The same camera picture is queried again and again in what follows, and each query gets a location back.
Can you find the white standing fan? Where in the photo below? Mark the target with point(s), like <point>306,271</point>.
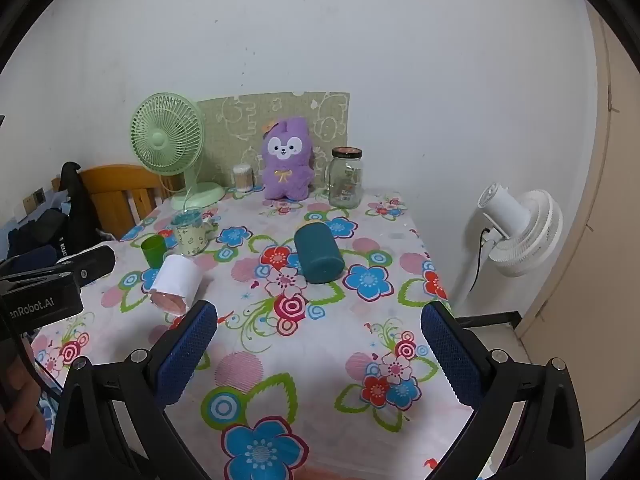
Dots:
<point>520,232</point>

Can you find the white paper cup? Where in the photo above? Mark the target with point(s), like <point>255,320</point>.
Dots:
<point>176,277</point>

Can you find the black hanging bag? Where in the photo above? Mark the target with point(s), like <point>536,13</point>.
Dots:
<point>80,210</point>

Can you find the wall socket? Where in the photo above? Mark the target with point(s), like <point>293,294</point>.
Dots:
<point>33,199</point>

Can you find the black table frame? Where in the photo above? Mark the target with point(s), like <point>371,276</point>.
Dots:
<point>492,318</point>

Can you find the glass jar with lid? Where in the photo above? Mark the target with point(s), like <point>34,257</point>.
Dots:
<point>345,185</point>

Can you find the dark teal cup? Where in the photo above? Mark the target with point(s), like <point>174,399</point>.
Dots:
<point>319,255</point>

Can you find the cotton swab container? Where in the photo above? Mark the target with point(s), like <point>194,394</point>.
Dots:
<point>243,178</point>

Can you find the person's left hand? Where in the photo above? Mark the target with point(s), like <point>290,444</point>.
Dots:
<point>20,405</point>

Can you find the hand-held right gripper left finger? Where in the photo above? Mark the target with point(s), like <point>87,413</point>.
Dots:
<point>186,352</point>

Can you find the beige door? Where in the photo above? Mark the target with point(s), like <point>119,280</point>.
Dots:
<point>607,240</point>

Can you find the green desk fan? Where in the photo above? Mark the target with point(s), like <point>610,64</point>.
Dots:
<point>167,140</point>

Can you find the green patterned board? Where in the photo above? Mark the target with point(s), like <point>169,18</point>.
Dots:
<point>235,125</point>

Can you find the wooden chair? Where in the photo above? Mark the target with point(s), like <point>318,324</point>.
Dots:
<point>117,190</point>

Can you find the patterned mug with blue lid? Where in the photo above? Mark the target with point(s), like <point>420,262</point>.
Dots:
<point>191,237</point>

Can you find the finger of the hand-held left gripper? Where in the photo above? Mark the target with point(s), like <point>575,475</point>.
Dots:
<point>92,263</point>

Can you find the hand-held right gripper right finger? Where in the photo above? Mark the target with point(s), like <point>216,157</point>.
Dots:
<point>452,357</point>

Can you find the small green cup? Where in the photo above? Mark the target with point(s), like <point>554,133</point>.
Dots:
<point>153,252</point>

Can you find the dark blue clothes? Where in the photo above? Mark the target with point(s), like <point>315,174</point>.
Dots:
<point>30,240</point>

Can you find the purple plush toy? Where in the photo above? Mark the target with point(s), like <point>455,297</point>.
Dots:
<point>287,172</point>

